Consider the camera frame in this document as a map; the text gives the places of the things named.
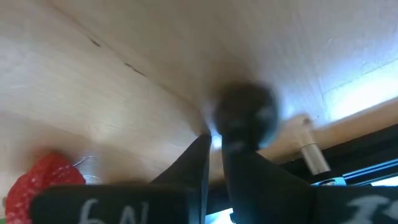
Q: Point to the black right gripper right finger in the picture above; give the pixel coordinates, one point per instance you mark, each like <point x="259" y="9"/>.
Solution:
<point x="280" y="199"/>

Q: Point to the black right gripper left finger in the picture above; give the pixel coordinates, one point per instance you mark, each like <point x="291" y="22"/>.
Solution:
<point x="130" y="205"/>

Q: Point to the silver metal standoff post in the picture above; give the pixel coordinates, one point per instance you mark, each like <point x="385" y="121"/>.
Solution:
<point x="312" y="152"/>

